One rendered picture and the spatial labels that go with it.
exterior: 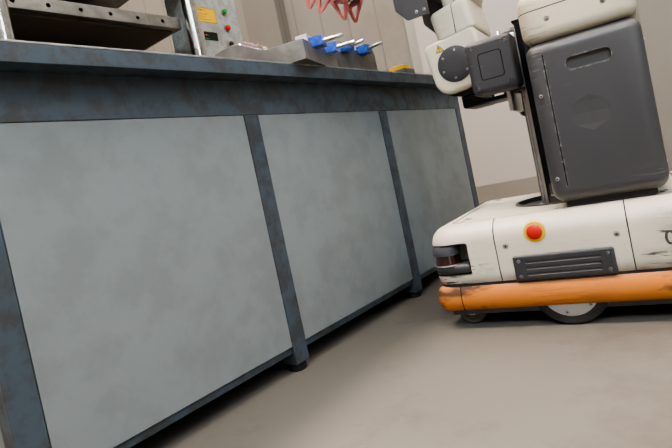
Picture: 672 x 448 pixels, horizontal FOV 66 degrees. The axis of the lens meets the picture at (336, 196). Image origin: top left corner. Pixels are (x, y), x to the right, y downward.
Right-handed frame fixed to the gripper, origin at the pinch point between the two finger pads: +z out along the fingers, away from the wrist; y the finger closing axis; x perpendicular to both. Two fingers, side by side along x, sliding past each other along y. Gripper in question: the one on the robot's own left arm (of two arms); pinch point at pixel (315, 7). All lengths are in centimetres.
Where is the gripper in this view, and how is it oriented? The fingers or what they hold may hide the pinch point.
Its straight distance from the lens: 169.1
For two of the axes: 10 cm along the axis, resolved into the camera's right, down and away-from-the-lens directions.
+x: 8.6, 2.8, -4.3
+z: -1.9, 9.5, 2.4
